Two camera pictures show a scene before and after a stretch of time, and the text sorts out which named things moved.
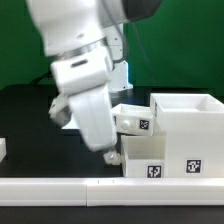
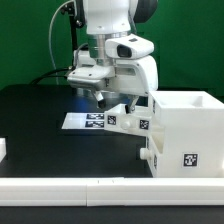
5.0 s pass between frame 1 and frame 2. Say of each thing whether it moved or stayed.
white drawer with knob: moved
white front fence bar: stayed
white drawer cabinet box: stayed
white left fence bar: stayed
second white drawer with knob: stayed
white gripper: moved
